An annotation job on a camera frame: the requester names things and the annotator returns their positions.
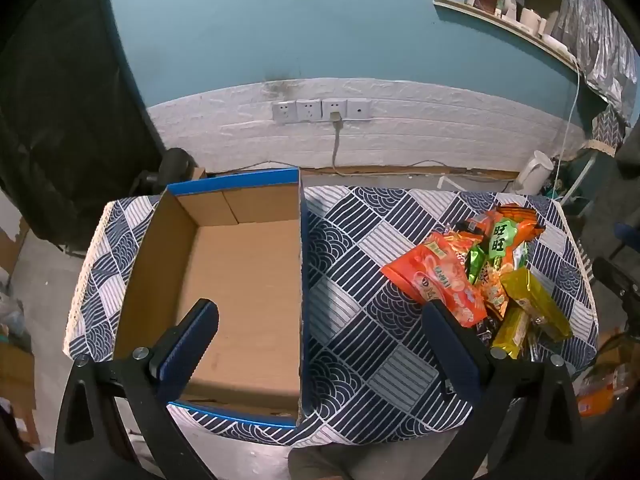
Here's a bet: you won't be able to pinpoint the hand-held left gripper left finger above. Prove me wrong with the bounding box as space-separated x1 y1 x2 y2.
54 299 221 480

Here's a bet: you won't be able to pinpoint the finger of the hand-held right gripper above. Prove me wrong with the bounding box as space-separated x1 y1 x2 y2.
593 256 640 311
614 223 640 253

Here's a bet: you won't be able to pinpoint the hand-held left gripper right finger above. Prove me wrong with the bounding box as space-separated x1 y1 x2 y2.
421 300 583 480

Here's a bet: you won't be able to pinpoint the black snack packet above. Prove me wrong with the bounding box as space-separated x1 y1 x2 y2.
472 310 501 346

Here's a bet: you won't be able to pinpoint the gold foil snack packet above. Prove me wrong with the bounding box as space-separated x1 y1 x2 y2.
500 267 574 343
491 307 531 359

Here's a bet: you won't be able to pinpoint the blue cardboard box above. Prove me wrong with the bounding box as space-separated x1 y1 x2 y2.
114 167 307 429

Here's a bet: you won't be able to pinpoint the red and yellow snack packet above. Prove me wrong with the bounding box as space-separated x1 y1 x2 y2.
472 260 511 316

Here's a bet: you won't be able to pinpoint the large orange snack packet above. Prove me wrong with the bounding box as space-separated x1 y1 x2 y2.
381 232 488 328

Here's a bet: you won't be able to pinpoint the green snack packet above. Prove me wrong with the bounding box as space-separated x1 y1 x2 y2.
466 246 487 286

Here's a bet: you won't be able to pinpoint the orange snack packet dark end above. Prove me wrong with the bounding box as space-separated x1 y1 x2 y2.
495 203 546 261

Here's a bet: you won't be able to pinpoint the orange packet with green label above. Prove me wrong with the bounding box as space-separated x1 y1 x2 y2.
487 210 521 273

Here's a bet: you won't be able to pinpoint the small orange snack packet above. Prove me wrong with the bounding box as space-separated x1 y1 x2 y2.
450 214 487 241

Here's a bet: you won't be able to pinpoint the blue patterned tablecloth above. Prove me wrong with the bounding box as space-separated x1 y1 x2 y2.
62 186 600 448

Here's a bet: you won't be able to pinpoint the patterned cloth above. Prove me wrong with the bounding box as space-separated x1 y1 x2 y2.
590 107 626 156

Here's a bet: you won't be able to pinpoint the white kettle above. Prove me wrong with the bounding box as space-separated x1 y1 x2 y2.
515 150 553 196

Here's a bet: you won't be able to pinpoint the orange drink bottle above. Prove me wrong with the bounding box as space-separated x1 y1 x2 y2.
577 385 616 416

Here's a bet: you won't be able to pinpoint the flat cardboard pieces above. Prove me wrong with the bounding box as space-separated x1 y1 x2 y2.
0 345 36 441

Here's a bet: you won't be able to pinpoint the silver foil curtain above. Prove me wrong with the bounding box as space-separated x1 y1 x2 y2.
555 0 638 126

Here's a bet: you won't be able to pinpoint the white hanging cable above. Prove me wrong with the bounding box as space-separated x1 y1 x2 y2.
560 60 583 161

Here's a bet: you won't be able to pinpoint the white wall shelf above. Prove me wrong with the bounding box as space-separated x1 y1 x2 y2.
432 0 581 68

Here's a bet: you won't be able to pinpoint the grey plug with cable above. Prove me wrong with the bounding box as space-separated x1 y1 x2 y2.
327 112 351 176

